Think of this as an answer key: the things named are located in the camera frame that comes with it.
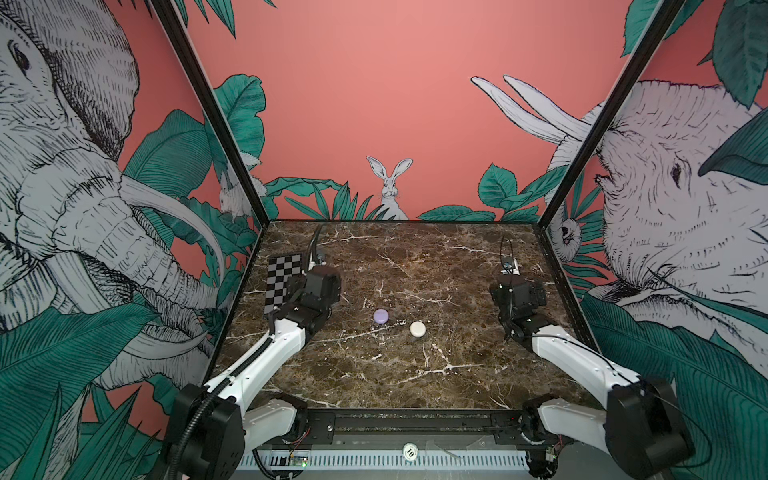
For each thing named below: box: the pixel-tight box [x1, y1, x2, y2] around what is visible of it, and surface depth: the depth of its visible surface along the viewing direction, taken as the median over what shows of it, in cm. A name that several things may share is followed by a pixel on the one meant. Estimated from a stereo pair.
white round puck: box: [409, 321, 427, 338], surface depth 92 cm
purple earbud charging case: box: [373, 308, 389, 324], surface depth 95 cm
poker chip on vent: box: [402, 442, 419, 461], surface depth 72 cm
